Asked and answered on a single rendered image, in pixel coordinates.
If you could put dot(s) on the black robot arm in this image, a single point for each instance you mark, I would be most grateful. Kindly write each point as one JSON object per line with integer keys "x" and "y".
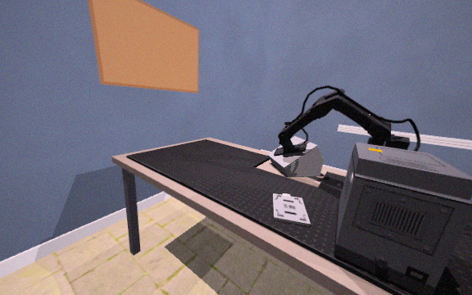
{"x": 380, "y": 130}

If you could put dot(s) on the dark grey boxy machine housing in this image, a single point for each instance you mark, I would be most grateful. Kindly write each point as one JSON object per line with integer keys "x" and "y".
{"x": 404, "y": 211}

